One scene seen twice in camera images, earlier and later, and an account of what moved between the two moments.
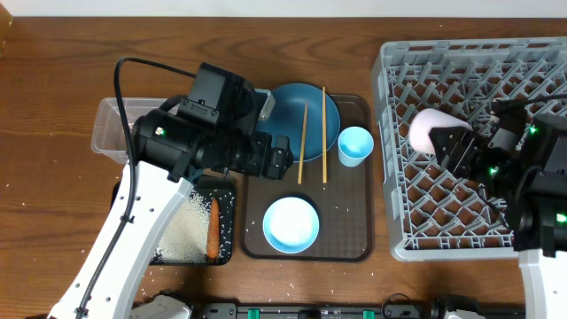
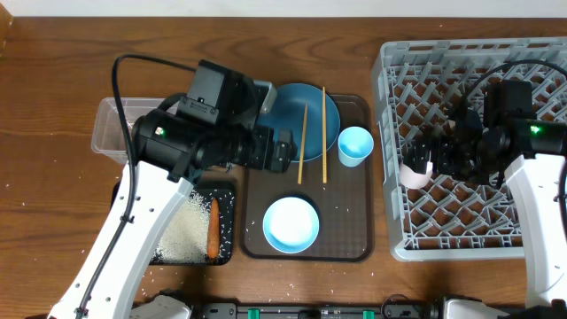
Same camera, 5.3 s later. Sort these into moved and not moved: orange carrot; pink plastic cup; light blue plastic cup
Moved: pink plastic cup
Not moved: orange carrot; light blue plastic cup
